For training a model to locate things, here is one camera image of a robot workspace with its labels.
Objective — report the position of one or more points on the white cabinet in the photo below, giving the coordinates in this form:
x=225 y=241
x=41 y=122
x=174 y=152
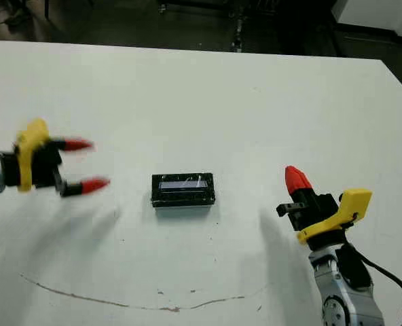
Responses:
x=381 y=15

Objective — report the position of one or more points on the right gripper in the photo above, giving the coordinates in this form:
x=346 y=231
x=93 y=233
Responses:
x=318 y=212

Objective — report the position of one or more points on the black box lid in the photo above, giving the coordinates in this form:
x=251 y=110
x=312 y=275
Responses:
x=184 y=195

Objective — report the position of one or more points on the black gantry hoist stand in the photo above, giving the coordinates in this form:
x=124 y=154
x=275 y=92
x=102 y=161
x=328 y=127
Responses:
x=238 y=34

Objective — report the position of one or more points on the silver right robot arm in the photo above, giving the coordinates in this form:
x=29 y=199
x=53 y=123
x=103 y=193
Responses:
x=343 y=305

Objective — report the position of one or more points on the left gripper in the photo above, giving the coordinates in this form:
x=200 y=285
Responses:
x=43 y=163

